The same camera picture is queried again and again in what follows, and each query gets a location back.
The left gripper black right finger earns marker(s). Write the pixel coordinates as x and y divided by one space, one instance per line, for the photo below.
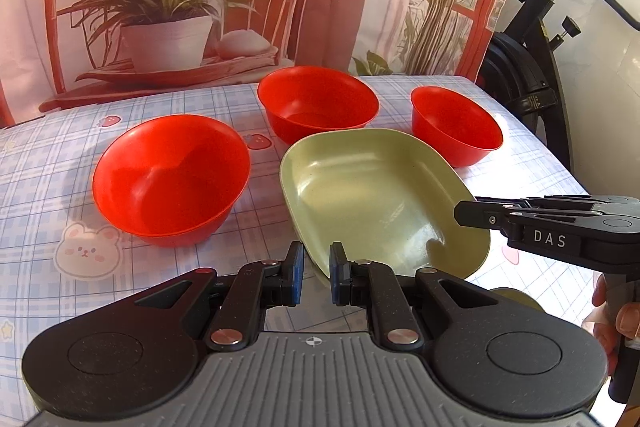
374 287

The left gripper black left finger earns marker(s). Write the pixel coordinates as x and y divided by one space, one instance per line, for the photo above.
258 287

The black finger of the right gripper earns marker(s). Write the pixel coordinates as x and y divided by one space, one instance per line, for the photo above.
473 214
548 201

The red bowl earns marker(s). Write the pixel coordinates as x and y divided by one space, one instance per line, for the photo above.
172 181
455 126
304 100

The green rectangular plate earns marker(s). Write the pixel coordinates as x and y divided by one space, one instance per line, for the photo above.
386 196

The person's right hand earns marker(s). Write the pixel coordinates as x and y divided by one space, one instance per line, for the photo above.
609 330

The black exercise bike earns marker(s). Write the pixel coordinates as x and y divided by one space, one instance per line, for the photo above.
520 72

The blue plaid tablecloth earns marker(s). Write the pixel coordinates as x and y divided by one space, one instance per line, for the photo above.
46 173

